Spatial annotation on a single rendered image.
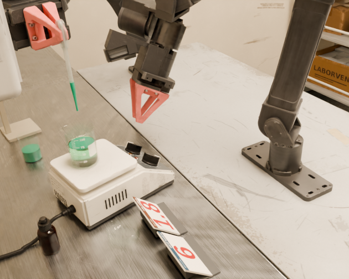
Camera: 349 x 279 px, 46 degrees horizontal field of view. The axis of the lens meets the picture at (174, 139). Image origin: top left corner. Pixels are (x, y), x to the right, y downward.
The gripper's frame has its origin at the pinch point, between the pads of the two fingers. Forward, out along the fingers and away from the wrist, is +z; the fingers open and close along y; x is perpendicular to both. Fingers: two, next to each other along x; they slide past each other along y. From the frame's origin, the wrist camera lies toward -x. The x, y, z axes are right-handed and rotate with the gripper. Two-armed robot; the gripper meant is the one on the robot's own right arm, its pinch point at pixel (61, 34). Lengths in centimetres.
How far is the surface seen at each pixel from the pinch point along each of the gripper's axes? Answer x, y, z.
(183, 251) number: 29.4, 1.7, 23.8
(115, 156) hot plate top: 23.2, 4.2, 2.7
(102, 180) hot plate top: 23.2, -1.5, 7.1
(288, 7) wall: 59, 211, -109
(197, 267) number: 29.7, 1.3, 27.2
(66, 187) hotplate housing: 25.3, -5.8, 1.9
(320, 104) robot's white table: 33, 63, 8
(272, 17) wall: 63, 198, -111
